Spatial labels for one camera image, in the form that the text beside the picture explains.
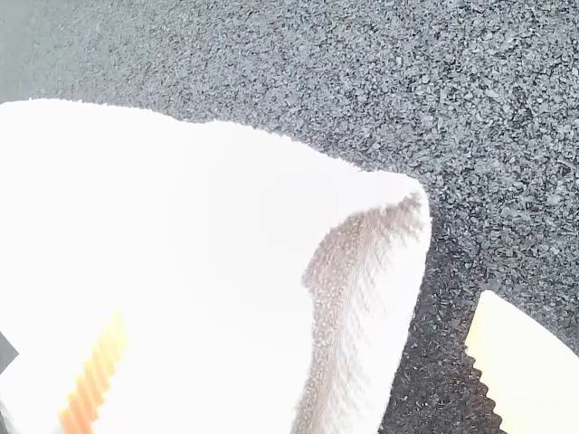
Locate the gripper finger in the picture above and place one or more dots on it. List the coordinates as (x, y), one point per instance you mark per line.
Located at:
(54, 389)
(529, 370)

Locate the black mat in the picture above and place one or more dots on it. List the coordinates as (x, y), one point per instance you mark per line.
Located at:
(362, 81)

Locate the pale towel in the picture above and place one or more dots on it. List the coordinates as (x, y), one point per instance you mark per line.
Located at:
(181, 226)

